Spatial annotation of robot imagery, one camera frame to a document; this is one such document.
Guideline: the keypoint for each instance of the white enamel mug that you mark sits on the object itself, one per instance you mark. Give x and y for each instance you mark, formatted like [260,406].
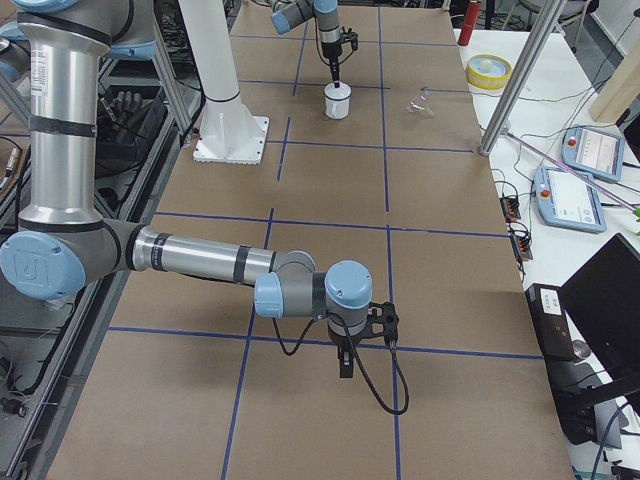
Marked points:
[337,110]

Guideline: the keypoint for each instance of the teach pendant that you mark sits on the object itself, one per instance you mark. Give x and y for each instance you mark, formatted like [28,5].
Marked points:
[564,201]
[594,151]

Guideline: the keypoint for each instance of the yellow tape roll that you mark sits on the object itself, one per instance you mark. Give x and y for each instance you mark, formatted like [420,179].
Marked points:
[488,71]

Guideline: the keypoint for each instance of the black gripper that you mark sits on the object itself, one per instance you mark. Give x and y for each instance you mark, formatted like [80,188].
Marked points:
[331,53]
[343,344]

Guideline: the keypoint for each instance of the red cylinder bottle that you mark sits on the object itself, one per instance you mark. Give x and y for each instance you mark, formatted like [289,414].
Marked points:
[469,21]

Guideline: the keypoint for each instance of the aluminium frame post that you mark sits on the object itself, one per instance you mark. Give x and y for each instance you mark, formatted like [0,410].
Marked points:
[533,46]

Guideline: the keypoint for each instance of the white camera stand base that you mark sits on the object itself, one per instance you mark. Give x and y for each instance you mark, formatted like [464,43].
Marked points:
[228,132]

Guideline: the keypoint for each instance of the far teach pendant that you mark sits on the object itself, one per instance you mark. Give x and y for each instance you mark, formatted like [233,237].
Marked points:
[594,151]

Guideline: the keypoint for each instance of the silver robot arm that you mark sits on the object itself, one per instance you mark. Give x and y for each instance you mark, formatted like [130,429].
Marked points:
[63,243]
[287,15]

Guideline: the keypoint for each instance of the clear glass funnel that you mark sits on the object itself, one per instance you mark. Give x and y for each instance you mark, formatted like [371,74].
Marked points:
[420,104]

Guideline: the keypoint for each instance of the metal grabber stick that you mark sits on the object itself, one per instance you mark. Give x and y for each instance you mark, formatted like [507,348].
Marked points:
[614,197]

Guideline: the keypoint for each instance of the black computer box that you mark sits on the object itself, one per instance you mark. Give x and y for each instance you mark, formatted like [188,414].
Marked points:
[584,404]

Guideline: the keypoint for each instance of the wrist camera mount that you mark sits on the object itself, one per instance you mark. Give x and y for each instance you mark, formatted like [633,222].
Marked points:
[382,322]
[349,36]

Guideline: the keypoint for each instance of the black monitor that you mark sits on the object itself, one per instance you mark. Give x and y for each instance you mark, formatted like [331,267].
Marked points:
[602,300]

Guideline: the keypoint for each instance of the near teach pendant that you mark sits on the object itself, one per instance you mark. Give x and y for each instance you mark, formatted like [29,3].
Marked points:
[564,201]

